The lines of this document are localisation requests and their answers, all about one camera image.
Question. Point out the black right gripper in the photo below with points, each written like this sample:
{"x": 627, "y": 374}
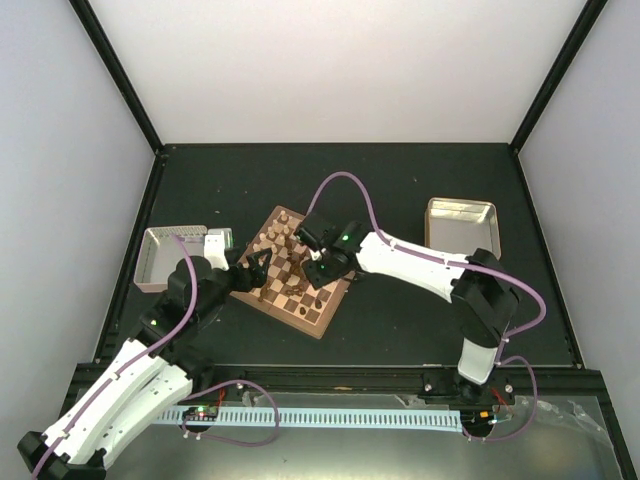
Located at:
{"x": 316, "y": 278}

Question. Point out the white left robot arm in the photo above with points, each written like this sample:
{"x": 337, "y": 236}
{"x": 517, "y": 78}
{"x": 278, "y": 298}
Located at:
{"x": 155, "y": 369}

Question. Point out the wooden chess board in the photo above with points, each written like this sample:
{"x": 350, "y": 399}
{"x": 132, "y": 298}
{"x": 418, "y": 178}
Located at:
{"x": 316, "y": 321}

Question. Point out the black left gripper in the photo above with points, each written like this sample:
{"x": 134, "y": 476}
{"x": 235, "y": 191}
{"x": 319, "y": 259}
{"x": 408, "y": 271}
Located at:
{"x": 258, "y": 276}

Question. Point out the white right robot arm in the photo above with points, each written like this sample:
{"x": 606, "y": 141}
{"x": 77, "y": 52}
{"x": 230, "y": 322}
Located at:
{"x": 485, "y": 303}

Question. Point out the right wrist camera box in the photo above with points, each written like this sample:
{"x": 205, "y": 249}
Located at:
{"x": 317, "y": 234}

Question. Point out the gold metal tin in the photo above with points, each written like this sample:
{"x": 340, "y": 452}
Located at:
{"x": 462, "y": 226}

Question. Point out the pile of brown chess pieces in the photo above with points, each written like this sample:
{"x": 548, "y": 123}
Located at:
{"x": 289, "y": 281}

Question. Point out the white slotted cable duct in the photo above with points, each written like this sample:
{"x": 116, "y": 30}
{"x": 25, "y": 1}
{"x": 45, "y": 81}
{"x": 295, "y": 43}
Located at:
{"x": 428, "y": 420}

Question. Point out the black right corner frame post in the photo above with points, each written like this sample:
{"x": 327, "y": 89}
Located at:
{"x": 570, "y": 48}

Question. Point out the black corner frame post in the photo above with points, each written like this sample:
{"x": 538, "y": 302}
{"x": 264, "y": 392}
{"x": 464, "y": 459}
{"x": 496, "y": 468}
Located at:
{"x": 570, "y": 48}
{"x": 104, "y": 48}

